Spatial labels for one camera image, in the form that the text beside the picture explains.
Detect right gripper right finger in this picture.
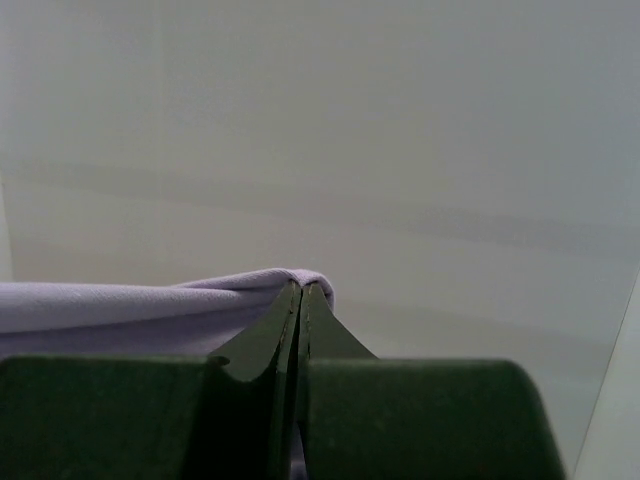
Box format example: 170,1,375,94
298,285,565,479

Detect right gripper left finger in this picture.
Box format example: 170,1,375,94
1,284,300,479

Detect purple t-shirt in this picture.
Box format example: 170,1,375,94
1,268,334,357

